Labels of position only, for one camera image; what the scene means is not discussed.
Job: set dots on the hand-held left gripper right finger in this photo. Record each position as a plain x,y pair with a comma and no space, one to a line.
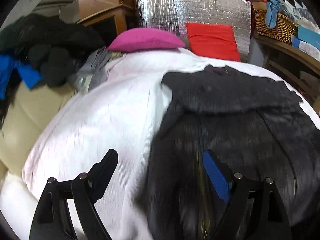
216,177

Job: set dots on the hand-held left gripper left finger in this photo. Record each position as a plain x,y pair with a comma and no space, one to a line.
105,170

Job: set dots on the dark quilted zip jacket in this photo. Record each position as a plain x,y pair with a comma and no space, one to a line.
237,130

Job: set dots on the pile of dark clothes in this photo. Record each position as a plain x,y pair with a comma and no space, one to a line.
50,40

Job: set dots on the white embossed bed blanket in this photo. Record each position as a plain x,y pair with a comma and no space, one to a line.
100,120

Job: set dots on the beige leather sofa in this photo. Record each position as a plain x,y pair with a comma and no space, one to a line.
27,120

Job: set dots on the grey garment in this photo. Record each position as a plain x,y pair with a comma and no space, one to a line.
95,62

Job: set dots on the blue jacket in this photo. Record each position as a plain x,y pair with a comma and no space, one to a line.
10,72

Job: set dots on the red pillow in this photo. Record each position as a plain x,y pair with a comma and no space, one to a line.
212,41

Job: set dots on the magenta pillow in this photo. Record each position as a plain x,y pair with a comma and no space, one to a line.
145,38

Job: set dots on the rough wooden table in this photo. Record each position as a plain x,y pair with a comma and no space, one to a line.
287,48

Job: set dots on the white patterned tissue pack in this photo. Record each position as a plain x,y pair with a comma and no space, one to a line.
306,47

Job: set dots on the wooden side table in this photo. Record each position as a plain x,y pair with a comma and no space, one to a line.
110,11

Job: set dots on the wicker basket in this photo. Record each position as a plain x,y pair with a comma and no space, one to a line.
277,27

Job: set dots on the blue cardboard box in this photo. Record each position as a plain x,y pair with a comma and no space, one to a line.
308,35

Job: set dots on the silver foil insulation sheet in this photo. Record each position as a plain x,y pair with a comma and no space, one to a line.
162,10

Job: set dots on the light blue cloth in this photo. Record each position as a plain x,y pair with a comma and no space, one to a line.
272,15

